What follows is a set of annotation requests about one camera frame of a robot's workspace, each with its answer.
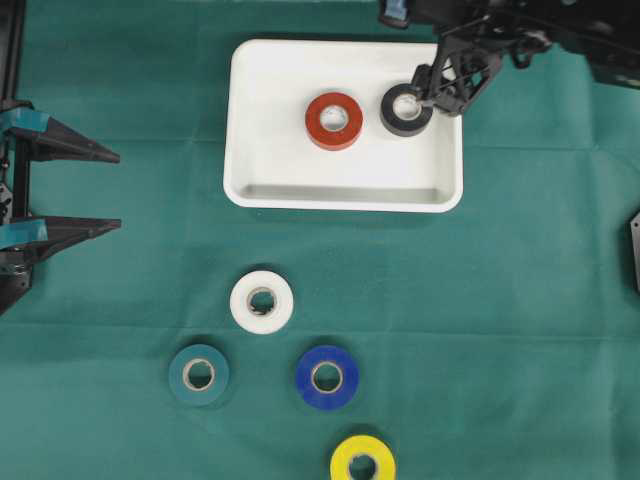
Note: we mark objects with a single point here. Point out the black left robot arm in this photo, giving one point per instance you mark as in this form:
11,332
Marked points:
12,22

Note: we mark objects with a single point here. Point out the white plastic tray case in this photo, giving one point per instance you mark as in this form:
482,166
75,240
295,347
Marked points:
271,162

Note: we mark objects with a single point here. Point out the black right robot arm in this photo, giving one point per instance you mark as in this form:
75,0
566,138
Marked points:
605,33

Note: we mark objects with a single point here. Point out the teal green tape roll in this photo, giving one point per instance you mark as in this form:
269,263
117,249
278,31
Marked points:
178,375

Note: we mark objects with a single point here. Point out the green table cloth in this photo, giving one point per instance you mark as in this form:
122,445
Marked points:
499,340

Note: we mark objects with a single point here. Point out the blue tape roll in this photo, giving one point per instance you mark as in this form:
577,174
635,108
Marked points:
349,377

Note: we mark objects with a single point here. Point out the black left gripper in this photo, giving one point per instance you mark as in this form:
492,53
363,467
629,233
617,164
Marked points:
28,135

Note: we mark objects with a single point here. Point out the yellow tape roll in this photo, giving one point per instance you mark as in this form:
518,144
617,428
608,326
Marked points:
362,457

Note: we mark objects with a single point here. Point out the white tape roll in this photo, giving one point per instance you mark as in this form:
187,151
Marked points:
247,287

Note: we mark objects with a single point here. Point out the black tape roll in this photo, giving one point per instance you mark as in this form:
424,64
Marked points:
402,113

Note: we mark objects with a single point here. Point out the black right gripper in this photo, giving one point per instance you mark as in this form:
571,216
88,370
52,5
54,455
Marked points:
457,76

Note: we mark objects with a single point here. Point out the red tape roll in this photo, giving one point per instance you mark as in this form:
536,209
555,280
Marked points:
342,138

